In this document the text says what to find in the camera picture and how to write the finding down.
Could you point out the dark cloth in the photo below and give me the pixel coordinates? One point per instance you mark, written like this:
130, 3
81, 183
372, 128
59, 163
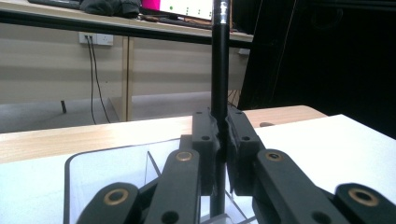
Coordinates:
112, 7

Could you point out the white wall power outlet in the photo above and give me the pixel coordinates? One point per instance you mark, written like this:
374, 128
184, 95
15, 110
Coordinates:
99, 39

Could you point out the black curtain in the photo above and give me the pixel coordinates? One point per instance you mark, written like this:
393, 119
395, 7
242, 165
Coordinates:
327, 56

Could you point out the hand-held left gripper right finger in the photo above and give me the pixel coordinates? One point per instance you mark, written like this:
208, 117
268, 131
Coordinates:
243, 146

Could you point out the computer monitor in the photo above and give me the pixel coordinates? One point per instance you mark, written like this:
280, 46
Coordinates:
186, 7

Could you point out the black keyboard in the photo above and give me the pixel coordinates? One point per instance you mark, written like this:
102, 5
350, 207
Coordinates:
56, 3

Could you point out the background desk with black edge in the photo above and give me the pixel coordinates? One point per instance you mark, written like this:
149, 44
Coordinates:
62, 23

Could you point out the white table sheet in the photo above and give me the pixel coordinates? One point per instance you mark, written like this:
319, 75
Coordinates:
327, 155

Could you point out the wooden desk leg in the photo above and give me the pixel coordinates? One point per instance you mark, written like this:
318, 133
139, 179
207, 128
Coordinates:
127, 81

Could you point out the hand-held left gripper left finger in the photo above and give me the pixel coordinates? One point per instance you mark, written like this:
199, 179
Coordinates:
204, 140

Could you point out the black pen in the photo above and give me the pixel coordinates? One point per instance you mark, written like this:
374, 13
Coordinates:
220, 68

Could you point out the wooden table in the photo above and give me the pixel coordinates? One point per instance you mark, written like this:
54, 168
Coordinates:
93, 137

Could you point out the clear plastic organizer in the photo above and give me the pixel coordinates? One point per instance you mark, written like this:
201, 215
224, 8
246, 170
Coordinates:
118, 168

